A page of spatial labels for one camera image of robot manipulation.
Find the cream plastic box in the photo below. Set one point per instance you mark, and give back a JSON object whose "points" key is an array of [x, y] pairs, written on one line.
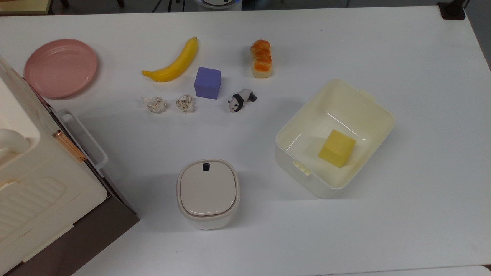
{"points": [[368, 115]]}

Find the panda figurine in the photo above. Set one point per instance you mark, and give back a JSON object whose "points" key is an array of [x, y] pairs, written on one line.
{"points": [[241, 99]]}

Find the purple foam cube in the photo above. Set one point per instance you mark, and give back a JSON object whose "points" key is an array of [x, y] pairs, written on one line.
{"points": [[207, 83]]}

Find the beige lidded trash bin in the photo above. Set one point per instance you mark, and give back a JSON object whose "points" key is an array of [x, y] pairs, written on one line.
{"points": [[208, 193]]}

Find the crumpled paper ball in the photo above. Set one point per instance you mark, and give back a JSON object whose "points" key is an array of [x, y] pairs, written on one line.
{"points": [[185, 103], [155, 104]]}

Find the toy bread loaf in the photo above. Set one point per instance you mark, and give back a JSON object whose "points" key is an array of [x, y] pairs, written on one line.
{"points": [[261, 61]]}

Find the yellow foam cube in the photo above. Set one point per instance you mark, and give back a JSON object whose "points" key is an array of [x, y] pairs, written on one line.
{"points": [[337, 148]]}

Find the yellow banana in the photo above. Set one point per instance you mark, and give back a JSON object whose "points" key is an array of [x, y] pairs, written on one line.
{"points": [[176, 67]]}

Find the black tripod legs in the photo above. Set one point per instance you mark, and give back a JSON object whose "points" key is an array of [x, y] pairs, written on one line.
{"points": [[168, 4]]}

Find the brown wooden drawer base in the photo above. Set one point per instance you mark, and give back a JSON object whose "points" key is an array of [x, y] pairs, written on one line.
{"points": [[96, 234]]}

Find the pink plate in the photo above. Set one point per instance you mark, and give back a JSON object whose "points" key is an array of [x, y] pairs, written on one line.
{"points": [[59, 69]]}

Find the cream toy cabinet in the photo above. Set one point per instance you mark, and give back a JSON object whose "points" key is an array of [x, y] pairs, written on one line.
{"points": [[42, 191]]}

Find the wooden side table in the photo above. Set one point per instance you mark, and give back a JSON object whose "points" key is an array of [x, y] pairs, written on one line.
{"points": [[23, 5]]}

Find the black clamp mount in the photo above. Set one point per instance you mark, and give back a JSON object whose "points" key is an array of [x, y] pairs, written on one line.
{"points": [[452, 9]]}

